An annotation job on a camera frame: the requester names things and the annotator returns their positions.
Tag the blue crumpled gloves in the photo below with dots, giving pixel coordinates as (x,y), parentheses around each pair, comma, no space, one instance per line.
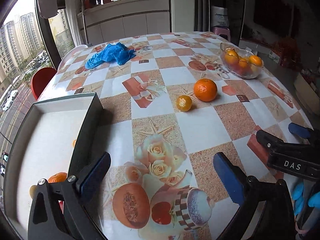
(118,53)

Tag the patterned checkered tablecloth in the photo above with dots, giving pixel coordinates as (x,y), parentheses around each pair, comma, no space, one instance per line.
(162,183)

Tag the pink plastic stool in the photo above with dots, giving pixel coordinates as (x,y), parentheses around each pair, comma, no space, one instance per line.
(223,32)

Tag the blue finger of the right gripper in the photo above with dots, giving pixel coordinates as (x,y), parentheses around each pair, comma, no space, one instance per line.
(303,132)

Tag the red tomato in tray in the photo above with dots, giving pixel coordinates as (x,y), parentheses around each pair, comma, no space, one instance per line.
(61,205)

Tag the white cabinet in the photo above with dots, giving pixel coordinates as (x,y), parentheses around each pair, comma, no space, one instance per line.
(125,18)

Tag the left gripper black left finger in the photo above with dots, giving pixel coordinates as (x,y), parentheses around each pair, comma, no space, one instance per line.
(90,177)

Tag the blue gloved right hand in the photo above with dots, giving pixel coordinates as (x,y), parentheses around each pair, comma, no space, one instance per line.
(305,193)

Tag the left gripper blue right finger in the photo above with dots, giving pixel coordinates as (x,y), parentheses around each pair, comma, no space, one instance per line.
(233,178)

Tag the white paper bag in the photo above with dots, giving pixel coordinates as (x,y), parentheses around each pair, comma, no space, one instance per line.
(219,17)

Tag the red chair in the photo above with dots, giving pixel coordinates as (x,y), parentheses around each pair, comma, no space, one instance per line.
(40,80)

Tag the large orange mandarin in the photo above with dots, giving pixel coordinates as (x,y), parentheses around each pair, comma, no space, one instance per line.
(205,90)

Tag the glass fruit bowl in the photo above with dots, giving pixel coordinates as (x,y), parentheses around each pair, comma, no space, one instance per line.
(241,61)

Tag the yellowish kiwi fruit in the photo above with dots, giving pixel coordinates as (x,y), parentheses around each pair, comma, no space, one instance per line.
(32,191)

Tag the oranges in bowl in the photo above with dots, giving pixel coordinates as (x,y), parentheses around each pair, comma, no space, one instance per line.
(241,61)

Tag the white chair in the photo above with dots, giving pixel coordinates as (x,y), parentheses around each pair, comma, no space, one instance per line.
(70,54)

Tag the dark green tray box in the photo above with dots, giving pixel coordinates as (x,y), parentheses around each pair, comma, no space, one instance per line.
(43,147)

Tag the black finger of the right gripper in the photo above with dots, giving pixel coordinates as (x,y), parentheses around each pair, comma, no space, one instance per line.
(270,141)

